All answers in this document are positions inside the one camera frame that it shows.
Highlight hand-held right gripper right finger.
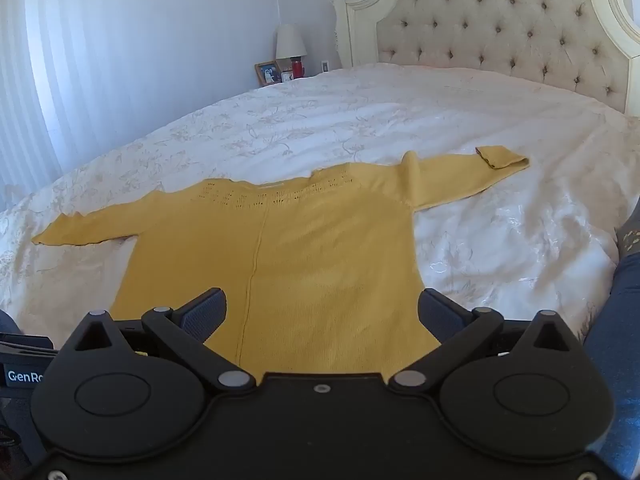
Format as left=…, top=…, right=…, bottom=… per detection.
left=387, top=288, right=584, bottom=394

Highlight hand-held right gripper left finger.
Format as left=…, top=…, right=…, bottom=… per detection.
left=74, top=287, right=257, bottom=394

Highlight yellow knit sweater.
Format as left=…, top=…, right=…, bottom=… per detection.
left=31, top=145, right=531, bottom=376

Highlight person's leg in jeans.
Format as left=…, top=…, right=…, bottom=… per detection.
left=582, top=252, right=640, bottom=480

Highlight patterned grey sock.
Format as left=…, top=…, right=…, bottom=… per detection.
left=614, top=207, right=640, bottom=263

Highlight white floral bedspread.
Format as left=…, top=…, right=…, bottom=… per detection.
left=0, top=64, right=640, bottom=356

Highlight white table lamp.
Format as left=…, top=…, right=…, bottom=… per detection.
left=275, top=23, right=308, bottom=73

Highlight white vertical blinds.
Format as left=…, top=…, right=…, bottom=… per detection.
left=0, top=0, right=166, bottom=201

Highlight cream tufted headboard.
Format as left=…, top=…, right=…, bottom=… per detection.
left=332, top=0, right=640, bottom=116

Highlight wooden picture frame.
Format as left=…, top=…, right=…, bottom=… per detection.
left=254, top=60, right=282, bottom=87

